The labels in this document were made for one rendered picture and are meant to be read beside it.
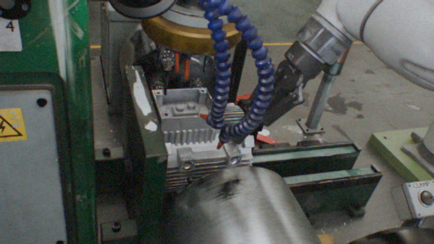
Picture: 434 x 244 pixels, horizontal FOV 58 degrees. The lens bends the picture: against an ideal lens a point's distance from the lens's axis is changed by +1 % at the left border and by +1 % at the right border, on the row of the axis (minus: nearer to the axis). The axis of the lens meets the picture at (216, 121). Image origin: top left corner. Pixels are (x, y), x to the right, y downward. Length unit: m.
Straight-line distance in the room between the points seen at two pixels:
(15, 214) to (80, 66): 0.27
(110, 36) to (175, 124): 0.49
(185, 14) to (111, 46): 0.58
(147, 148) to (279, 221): 0.25
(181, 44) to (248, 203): 0.27
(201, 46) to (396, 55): 0.29
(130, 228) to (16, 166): 0.32
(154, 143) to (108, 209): 0.39
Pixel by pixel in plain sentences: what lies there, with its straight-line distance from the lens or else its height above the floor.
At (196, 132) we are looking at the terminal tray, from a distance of 0.79.
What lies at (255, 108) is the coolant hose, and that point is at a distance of 0.58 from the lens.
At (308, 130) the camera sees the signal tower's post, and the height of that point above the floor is 0.81.
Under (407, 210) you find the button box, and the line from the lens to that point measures 0.90.
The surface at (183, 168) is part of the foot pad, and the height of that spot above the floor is 1.05.
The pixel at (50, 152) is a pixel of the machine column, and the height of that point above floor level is 1.20.
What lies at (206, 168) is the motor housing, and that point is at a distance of 0.82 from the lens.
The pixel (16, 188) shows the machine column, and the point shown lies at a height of 1.14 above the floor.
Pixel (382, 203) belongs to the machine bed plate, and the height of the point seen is 0.80.
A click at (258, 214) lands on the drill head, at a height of 1.16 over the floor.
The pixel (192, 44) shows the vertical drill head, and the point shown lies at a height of 1.32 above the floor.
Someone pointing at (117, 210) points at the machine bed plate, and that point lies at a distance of 1.04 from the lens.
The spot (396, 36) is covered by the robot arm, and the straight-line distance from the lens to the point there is 0.64.
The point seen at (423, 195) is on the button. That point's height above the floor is 1.07.
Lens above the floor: 1.59
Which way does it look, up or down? 36 degrees down
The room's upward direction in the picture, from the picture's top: 11 degrees clockwise
